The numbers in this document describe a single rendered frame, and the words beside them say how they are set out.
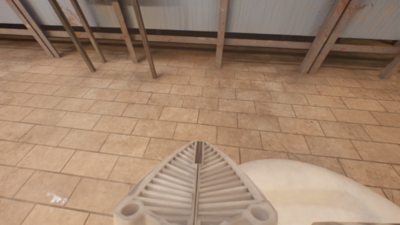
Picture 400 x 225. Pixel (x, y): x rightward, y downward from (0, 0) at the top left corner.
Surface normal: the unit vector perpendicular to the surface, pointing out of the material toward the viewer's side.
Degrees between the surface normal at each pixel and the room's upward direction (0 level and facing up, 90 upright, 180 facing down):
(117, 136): 0
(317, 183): 0
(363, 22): 90
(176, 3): 90
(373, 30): 90
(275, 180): 0
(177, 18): 90
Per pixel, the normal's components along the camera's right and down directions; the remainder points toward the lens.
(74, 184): 0.00, -0.71
